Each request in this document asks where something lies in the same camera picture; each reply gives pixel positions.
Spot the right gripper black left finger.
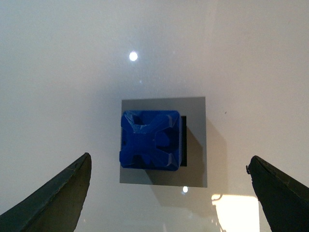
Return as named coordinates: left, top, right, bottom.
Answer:
left=0, top=153, right=92, bottom=232

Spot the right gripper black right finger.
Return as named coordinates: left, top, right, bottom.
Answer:
left=246, top=156, right=309, bottom=232

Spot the blue cube part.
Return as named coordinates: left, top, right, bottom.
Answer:
left=119, top=110, right=183, bottom=172

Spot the gray square base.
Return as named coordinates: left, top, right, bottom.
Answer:
left=119, top=97, right=207, bottom=188

